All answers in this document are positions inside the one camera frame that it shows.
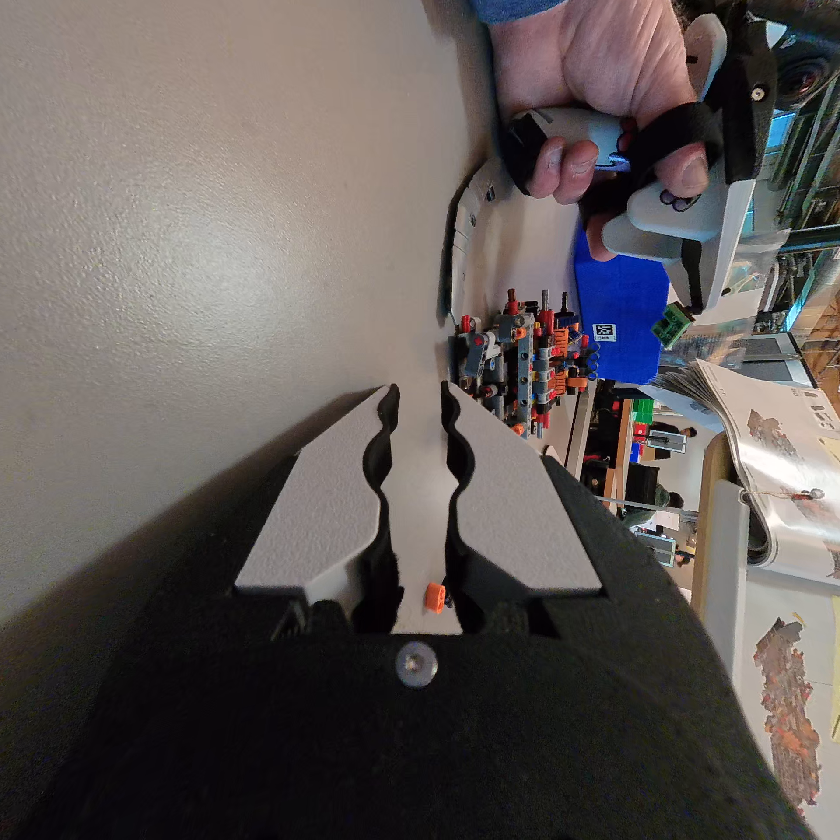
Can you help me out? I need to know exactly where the person's left hand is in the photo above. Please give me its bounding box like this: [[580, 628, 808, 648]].
[[489, 0, 711, 263]]

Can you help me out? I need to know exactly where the lego instruction booklet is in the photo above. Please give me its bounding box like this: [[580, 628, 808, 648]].
[[640, 357, 840, 829]]

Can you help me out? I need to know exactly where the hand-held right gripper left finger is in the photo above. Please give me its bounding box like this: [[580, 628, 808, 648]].
[[235, 384, 403, 634]]

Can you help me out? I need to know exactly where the small green connector block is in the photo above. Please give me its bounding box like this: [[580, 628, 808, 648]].
[[650, 301, 697, 349]]

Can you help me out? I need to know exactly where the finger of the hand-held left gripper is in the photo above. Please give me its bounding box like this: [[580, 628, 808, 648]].
[[676, 177, 757, 316]]

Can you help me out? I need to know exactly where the black lego vehicle assembly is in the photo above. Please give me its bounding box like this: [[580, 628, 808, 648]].
[[449, 289, 601, 441]]

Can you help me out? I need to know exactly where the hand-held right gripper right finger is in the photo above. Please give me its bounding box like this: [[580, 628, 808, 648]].
[[441, 381, 605, 634]]

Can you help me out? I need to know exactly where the blue plastic bin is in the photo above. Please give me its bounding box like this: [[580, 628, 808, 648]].
[[573, 220, 672, 385]]

